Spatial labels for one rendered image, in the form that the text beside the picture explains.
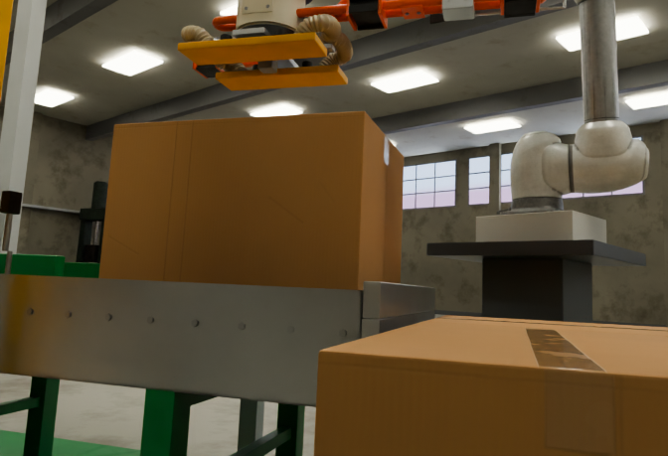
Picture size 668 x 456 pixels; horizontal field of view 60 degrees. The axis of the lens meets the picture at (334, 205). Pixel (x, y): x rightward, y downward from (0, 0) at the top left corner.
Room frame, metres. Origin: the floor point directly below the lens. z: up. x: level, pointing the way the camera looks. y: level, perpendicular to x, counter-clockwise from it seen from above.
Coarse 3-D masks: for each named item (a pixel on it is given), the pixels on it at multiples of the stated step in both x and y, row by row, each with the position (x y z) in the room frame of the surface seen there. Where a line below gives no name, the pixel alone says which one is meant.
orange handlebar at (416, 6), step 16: (400, 0) 1.27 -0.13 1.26; (416, 0) 1.26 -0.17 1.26; (432, 0) 1.25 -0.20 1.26; (480, 0) 1.23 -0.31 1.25; (496, 0) 1.25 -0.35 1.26; (544, 0) 1.22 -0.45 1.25; (224, 16) 1.40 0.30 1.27; (304, 16) 1.35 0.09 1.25; (336, 16) 1.36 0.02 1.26; (400, 16) 1.32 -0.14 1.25; (416, 16) 1.31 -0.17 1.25; (256, 64) 1.68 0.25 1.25
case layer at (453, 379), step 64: (448, 320) 1.17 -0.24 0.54; (512, 320) 1.31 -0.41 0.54; (320, 384) 0.51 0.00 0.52; (384, 384) 0.49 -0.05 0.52; (448, 384) 0.48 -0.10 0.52; (512, 384) 0.46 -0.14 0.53; (576, 384) 0.45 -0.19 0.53; (640, 384) 0.43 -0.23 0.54; (320, 448) 0.51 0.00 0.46; (384, 448) 0.49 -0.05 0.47; (448, 448) 0.47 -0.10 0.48; (512, 448) 0.46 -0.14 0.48; (576, 448) 0.45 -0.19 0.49; (640, 448) 0.44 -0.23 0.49
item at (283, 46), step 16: (192, 48) 1.29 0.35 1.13; (208, 48) 1.28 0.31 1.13; (224, 48) 1.28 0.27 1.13; (240, 48) 1.27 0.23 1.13; (256, 48) 1.27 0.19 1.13; (272, 48) 1.27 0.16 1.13; (288, 48) 1.26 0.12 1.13; (304, 48) 1.26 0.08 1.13; (320, 48) 1.26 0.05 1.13; (208, 64) 1.38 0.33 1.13
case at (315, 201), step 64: (128, 128) 1.30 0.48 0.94; (192, 128) 1.24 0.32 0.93; (256, 128) 1.20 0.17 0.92; (320, 128) 1.15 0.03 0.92; (128, 192) 1.29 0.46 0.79; (192, 192) 1.24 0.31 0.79; (256, 192) 1.19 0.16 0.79; (320, 192) 1.15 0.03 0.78; (384, 192) 1.30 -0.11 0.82; (128, 256) 1.29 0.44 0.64; (192, 256) 1.24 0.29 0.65; (256, 256) 1.19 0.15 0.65; (320, 256) 1.15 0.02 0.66; (384, 256) 1.32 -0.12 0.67
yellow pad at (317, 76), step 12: (228, 72) 1.48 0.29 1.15; (240, 72) 1.47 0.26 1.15; (252, 72) 1.46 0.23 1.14; (288, 72) 1.43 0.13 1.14; (300, 72) 1.42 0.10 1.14; (312, 72) 1.41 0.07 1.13; (324, 72) 1.40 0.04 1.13; (336, 72) 1.40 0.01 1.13; (228, 84) 1.53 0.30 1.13; (240, 84) 1.52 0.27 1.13; (252, 84) 1.52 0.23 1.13; (264, 84) 1.51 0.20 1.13; (276, 84) 1.51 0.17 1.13; (288, 84) 1.51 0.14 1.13; (300, 84) 1.50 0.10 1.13; (312, 84) 1.50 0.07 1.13; (324, 84) 1.49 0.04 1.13; (336, 84) 1.49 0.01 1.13
